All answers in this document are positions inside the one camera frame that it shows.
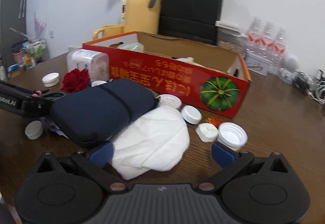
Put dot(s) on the clear container with white label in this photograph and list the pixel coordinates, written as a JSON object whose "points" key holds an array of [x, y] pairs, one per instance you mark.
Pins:
{"points": [[86, 61]]}

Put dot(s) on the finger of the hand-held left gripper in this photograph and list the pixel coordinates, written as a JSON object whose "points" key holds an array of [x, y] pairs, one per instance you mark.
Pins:
{"points": [[38, 108]]}

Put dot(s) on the small white flat box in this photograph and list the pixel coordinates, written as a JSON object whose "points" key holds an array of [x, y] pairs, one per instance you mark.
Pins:
{"points": [[228, 25]]}

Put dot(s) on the large white threaded lid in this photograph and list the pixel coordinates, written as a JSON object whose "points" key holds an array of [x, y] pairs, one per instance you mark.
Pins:
{"points": [[232, 137]]}

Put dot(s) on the clear water bottle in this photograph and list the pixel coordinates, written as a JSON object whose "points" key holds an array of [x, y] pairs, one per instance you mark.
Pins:
{"points": [[279, 46], [254, 36], [268, 41]]}

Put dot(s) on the white rounded plastic cap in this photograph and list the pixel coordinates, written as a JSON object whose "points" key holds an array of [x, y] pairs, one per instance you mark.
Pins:
{"points": [[207, 132]]}

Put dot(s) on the small grey-white cap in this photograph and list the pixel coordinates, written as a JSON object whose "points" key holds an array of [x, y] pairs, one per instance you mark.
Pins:
{"points": [[34, 130]]}

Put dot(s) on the clear container of seeds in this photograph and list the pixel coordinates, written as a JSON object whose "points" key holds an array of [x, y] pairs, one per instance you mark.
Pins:
{"points": [[229, 41]]}

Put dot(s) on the white plastic item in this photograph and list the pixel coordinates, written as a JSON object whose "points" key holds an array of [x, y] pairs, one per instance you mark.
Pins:
{"points": [[186, 60]]}

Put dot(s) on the white milk carton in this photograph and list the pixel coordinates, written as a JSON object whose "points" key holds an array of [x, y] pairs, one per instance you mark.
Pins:
{"points": [[124, 8]]}

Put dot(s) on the white wall outlet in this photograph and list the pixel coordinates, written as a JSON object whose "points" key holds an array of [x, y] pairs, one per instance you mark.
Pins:
{"points": [[52, 33]]}

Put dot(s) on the white round perforated disc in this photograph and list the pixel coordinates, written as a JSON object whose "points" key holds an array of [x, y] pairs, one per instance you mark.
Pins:
{"points": [[168, 101]]}

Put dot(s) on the white ribbed bottle cap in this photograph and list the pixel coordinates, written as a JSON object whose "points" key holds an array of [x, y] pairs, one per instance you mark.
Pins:
{"points": [[50, 79]]}

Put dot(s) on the white cloth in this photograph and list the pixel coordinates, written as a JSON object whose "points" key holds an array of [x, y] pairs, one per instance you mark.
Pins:
{"points": [[152, 142]]}

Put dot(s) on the red rose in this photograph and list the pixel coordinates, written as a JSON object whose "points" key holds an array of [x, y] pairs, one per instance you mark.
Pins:
{"points": [[76, 80]]}

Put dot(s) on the grey cabinet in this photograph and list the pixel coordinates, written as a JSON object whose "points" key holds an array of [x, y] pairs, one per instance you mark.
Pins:
{"points": [[12, 16]]}

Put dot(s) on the pink cup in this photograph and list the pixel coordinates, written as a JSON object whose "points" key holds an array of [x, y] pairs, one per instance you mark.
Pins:
{"points": [[17, 57]]}

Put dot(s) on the clear crumpled plastic bag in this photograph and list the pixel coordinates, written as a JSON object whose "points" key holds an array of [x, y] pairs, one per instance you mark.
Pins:
{"points": [[132, 47]]}

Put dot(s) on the white robot speaker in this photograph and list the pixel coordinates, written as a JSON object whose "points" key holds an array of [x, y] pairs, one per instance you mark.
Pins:
{"points": [[290, 64]]}

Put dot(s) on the yellow thermos jug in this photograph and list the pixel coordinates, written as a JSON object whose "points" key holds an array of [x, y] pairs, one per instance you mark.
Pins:
{"points": [[142, 8]]}

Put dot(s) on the navy blue pouch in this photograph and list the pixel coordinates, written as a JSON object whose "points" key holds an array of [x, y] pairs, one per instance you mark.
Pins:
{"points": [[96, 109]]}

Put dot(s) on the purple plant wall sticker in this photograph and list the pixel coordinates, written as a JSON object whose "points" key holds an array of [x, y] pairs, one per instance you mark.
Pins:
{"points": [[39, 26]]}

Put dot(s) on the red cardboard box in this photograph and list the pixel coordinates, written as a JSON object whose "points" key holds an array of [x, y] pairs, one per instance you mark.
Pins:
{"points": [[152, 82]]}

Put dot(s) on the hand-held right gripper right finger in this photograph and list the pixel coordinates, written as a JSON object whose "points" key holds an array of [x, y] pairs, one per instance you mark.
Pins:
{"points": [[223, 155]]}

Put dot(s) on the yellow mug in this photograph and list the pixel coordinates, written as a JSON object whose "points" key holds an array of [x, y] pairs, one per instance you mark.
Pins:
{"points": [[111, 30]]}

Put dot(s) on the small orange item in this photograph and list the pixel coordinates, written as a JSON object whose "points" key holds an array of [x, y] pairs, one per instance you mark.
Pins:
{"points": [[214, 121]]}

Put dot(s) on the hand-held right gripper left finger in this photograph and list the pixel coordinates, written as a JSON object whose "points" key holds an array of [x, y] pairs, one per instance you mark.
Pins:
{"points": [[101, 154]]}

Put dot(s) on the purple woven pouch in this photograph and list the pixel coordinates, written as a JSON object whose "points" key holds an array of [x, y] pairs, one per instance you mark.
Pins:
{"points": [[54, 127]]}

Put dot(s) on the black paper bag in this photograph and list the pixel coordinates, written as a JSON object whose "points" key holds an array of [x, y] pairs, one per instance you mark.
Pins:
{"points": [[190, 8]]}

